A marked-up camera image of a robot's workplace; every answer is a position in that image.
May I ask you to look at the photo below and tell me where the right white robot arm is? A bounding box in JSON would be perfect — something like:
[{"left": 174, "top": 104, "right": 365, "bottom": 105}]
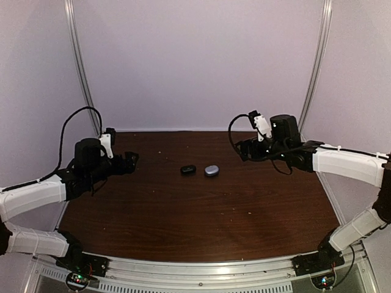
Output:
[{"left": 230, "top": 110, "right": 390, "bottom": 270}]

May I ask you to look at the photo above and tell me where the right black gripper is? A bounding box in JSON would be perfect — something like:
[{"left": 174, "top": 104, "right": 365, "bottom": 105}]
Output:
[{"left": 235, "top": 136, "right": 289, "bottom": 162}]

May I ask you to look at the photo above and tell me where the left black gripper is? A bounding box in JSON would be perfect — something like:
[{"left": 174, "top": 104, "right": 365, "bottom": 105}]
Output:
[{"left": 86, "top": 151, "right": 138, "bottom": 185}]

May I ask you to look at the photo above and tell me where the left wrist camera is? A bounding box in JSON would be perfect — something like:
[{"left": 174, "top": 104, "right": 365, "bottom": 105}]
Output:
[{"left": 99, "top": 128, "right": 116, "bottom": 159}]

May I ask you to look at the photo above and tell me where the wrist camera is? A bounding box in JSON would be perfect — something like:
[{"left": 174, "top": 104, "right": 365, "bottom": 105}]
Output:
[
  {"left": 248, "top": 110, "right": 272, "bottom": 142},
  {"left": 99, "top": 128, "right": 116, "bottom": 159}
]

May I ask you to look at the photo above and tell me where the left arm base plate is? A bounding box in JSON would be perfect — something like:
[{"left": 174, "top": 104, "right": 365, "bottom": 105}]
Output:
[{"left": 54, "top": 253, "right": 109, "bottom": 278}]

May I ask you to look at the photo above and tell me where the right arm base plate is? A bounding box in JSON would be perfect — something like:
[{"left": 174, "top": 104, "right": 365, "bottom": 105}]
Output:
[{"left": 291, "top": 252, "right": 345, "bottom": 277}]

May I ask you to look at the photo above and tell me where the black earbud charging case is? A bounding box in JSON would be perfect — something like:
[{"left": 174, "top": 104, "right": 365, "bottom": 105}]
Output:
[{"left": 180, "top": 165, "right": 197, "bottom": 175}]

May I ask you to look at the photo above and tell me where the blue oval case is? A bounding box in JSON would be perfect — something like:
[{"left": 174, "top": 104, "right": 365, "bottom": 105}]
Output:
[{"left": 204, "top": 165, "right": 220, "bottom": 177}]

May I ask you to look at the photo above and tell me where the left aluminium frame post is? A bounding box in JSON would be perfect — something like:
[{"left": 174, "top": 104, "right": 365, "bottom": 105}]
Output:
[{"left": 63, "top": 0, "right": 103, "bottom": 137}]

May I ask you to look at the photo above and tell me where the right circuit board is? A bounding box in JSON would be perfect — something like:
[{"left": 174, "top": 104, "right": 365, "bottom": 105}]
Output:
[{"left": 311, "top": 272, "right": 336, "bottom": 291}]

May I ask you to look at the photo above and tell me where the black camera cable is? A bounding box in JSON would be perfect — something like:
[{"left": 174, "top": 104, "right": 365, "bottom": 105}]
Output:
[
  {"left": 228, "top": 114, "right": 293, "bottom": 175},
  {"left": 36, "top": 106, "right": 103, "bottom": 184}
]

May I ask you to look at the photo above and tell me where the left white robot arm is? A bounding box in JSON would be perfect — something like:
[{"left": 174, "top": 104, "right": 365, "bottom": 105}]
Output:
[{"left": 1, "top": 134, "right": 139, "bottom": 271}]

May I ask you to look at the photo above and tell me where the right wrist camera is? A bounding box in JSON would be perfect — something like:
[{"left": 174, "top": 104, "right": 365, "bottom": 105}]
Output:
[{"left": 248, "top": 110, "right": 272, "bottom": 142}]

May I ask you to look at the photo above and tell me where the left black camera cable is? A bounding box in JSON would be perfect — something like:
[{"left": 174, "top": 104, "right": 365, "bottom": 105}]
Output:
[{"left": 36, "top": 106, "right": 103, "bottom": 184}]

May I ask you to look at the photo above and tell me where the front aluminium rail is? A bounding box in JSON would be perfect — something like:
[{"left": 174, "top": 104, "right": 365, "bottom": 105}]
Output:
[{"left": 27, "top": 237, "right": 379, "bottom": 293}]

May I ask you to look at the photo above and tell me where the left circuit board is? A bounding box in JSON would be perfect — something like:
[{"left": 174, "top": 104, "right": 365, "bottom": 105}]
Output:
[{"left": 65, "top": 272, "right": 90, "bottom": 291}]

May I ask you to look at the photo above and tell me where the aluminium frame post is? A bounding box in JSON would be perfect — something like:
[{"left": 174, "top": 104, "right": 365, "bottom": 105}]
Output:
[
  {"left": 63, "top": 0, "right": 103, "bottom": 137},
  {"left": 298, "top": 0, "right": 333, "bottom": 134}
]

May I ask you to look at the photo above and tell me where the right black camera cable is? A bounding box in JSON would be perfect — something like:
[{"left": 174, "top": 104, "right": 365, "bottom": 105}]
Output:
[{"left": 228, "top": 114, "right": 293, "bottom": 175}]

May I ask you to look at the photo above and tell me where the right aluminium frame post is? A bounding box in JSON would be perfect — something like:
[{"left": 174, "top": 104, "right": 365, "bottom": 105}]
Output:
[{"left": 298, "top": 0, "right": 333, "bottom": 134}]

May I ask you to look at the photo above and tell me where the circuit board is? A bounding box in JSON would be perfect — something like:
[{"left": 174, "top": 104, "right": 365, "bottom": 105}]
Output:
[
  {"left": 65, "top": 272, "right": 90, "bottom": 291},
  {"left": 311, "top": 272, "right": 336, "bottom": 291}
]

